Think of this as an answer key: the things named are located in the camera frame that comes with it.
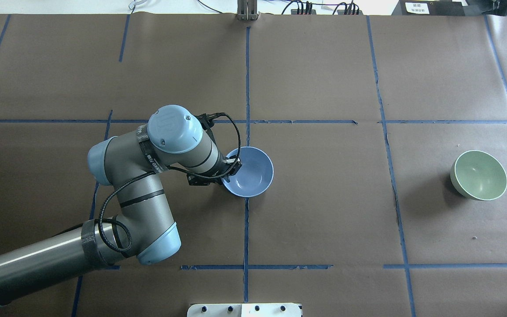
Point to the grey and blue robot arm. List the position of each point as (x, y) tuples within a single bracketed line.
[(135, 220)]

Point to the black box with label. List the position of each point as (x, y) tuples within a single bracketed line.
[(428, 7)]

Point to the white mounting plate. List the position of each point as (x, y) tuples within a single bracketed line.
[(280, 309)]

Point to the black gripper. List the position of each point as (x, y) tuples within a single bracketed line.
[(229, 169)]

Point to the green bowl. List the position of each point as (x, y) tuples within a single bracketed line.
[(479, 176)]

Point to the blue bowl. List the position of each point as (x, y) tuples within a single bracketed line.
[(255, 175)]

